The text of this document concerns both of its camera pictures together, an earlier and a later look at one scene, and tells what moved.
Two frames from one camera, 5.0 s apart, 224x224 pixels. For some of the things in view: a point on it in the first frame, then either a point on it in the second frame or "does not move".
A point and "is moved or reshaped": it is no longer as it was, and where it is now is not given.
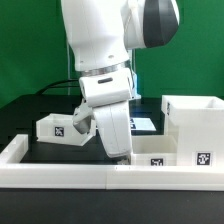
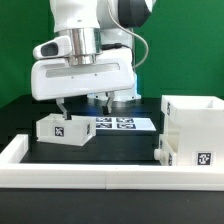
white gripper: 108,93 → 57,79
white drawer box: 153,150 is moved or reshaped
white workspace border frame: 17,174 does not move
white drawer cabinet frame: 197,123 does not move
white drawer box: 59,129 does not move
